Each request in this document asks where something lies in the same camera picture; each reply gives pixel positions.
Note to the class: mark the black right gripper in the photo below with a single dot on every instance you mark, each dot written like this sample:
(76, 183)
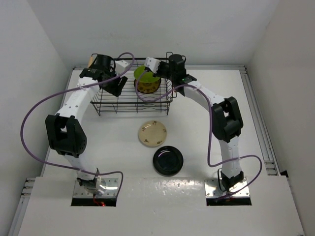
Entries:
(158, 72)

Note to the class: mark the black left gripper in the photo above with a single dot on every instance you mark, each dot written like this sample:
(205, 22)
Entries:
(116, 89)

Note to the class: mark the lime green plate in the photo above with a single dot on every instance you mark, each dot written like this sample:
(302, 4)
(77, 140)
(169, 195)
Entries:
(144, 76)

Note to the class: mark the beige plate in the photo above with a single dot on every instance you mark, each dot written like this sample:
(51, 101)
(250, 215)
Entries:
(152, 133)

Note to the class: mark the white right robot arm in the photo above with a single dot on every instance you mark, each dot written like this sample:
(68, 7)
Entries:
(226, 120)

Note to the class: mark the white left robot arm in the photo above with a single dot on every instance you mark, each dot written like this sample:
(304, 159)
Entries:
(65, 133)

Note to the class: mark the black glossy plate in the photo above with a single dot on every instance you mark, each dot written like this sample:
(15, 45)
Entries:
(168, 161)

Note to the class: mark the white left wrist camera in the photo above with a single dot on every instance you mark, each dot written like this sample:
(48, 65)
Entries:
(121, 66)

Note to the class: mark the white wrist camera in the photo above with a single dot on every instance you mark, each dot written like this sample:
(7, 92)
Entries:
(152, 64)
(121, 66)

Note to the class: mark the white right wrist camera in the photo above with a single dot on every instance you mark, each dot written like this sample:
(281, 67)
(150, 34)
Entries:
(152, 64)

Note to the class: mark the black wire dish rack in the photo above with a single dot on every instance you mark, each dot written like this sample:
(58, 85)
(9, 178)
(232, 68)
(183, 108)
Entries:
(131, 100)

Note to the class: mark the left wooden rack handle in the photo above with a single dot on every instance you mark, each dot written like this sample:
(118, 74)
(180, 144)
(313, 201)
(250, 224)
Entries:
(90, 61)

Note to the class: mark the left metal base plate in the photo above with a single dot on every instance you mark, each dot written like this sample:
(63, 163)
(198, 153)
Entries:
(108, 188)

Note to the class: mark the metal base plate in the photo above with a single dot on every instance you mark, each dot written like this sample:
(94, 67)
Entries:
(212, 190)
(108, 188)

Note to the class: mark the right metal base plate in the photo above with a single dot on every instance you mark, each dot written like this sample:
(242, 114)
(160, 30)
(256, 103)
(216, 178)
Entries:
(212, 190)

